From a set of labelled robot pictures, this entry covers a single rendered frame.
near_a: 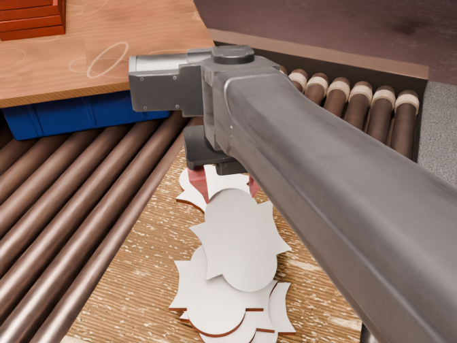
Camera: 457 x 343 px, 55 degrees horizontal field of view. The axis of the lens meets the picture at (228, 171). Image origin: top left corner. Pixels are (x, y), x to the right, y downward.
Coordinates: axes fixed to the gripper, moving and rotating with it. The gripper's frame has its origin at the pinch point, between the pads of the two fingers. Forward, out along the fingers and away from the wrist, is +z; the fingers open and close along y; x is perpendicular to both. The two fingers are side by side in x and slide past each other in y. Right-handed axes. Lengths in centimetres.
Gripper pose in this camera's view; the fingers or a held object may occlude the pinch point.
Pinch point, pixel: (229, 193)
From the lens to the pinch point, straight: 57.3
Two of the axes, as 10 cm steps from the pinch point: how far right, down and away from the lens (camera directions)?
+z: 0.1, 7.3, 6.8
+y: 9.9, -1.2, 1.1
